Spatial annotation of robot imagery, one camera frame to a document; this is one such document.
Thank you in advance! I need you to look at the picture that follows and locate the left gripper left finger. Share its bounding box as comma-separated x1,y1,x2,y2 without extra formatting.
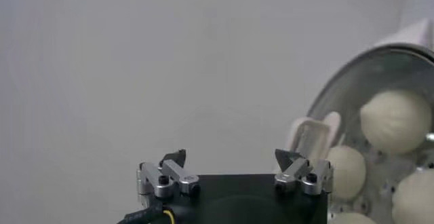
135,149,201,200

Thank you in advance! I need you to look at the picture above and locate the white steamed baozi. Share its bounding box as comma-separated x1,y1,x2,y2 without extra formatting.
327,211,377,224
391,168,434,224
325,145,368,202
359,88,433,155

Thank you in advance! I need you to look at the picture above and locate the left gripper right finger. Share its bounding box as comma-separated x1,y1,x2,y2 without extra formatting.
273,149,335,197

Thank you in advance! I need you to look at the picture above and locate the round glass pot lid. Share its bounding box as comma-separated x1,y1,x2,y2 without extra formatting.
288,43,434,224

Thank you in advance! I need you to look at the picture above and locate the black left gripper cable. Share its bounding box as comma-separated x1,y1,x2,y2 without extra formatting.
117,198,176,224

